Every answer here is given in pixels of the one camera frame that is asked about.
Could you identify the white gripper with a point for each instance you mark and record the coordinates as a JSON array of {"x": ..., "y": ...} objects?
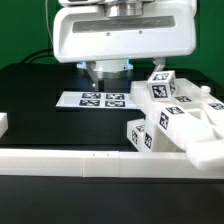
[{"x": 98, "y": 30}]

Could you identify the white tagged cube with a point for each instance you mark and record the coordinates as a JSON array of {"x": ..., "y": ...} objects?
[{"x": 162, "y": 85}]

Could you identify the white chair back frame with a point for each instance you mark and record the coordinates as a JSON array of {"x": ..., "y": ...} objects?
[{"x": 201, "y": 104}]

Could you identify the white chair seat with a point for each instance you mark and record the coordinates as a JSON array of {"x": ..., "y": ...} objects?
[{"x": 170, "y": 126}]

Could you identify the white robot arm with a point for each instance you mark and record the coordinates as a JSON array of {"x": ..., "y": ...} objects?
[{"x": 110, "y": 65}]

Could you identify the white marker sheet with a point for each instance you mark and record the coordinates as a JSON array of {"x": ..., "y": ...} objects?
[{"x": 102, "y": 100}]

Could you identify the white U-shaped fence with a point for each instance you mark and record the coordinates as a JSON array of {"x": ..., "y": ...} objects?
[{"x": 112, "y": 164}]

